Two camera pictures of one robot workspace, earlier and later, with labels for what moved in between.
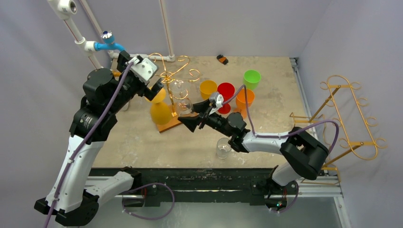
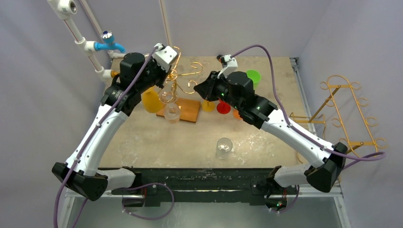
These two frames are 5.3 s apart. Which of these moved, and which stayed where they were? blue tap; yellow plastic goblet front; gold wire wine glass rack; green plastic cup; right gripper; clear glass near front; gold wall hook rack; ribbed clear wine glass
Moved: yellow plastic goblet front; gold wire wine glass rack; ribbed clear wine glass; right gripper
Stayed: green plastic cup; blue tap; gold wall hook rack; clear glass near front
